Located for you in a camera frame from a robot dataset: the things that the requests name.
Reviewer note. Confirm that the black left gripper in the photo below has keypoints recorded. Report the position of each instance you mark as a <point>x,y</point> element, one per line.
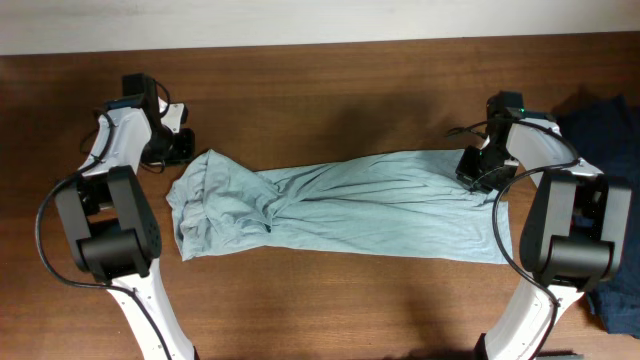
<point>181,147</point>

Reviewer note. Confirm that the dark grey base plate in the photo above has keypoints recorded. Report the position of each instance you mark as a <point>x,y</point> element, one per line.
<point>560,357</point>

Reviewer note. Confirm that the light teal t-shirt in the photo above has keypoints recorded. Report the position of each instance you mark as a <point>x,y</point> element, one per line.
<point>403,204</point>

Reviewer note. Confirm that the dark blue folded garment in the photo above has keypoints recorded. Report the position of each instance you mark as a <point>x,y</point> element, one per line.
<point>606,134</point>

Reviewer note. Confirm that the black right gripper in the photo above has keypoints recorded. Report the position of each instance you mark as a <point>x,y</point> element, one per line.
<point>464,175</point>

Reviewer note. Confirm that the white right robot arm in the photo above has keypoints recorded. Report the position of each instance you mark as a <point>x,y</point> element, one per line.
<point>574,233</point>

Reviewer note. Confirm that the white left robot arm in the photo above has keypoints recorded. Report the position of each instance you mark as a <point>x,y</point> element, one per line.
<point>112,231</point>

